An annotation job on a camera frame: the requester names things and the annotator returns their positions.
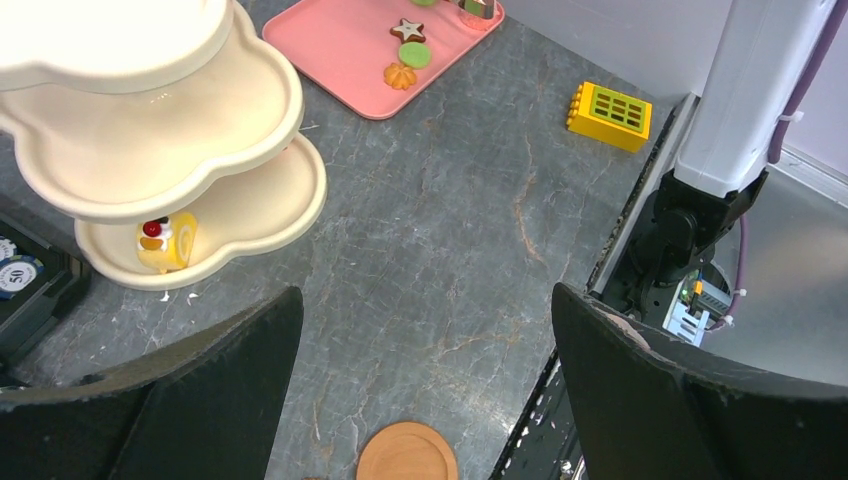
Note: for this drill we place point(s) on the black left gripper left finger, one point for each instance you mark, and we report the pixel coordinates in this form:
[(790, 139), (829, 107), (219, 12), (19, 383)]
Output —
[(205, 407)]

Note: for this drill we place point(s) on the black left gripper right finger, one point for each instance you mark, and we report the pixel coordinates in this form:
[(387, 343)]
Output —
[(648, 405)]

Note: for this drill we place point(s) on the yellow roll cake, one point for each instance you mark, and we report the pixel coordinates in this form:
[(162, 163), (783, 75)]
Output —
[(165, 244)]

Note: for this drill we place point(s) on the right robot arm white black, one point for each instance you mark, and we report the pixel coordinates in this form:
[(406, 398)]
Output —
[(767, 56)]

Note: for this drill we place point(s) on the plain round wooden coaster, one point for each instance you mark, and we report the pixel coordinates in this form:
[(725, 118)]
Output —
[(407, 450)]

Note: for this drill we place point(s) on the black poker chip case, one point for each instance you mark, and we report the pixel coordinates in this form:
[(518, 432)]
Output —
[(40, 284)]

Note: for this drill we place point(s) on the yellow toy brick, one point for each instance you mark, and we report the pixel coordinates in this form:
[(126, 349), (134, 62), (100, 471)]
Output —
[(609, 116)]

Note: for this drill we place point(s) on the cream three-tier serving stand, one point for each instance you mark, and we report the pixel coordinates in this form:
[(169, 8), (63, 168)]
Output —
[(223, 144)]

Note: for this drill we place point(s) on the orange flower cookie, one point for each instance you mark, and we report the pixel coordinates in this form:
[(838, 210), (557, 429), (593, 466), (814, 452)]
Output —
[(399, 76)]

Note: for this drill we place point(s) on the pink plastic tray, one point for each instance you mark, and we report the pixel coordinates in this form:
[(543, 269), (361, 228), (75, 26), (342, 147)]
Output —
[(344, 47)]

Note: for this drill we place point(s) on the green macaron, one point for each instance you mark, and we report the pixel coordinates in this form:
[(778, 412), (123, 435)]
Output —
[(415, 55)]

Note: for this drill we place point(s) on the pink cupcake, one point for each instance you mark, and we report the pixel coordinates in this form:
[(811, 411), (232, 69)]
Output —
[(477, 14)]

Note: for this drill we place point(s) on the chocolate star cookie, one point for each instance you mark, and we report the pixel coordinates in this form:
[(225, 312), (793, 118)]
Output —
[(407, 31)]

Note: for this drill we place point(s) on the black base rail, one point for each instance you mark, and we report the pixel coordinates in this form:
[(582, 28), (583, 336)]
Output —
[(544, 444)]

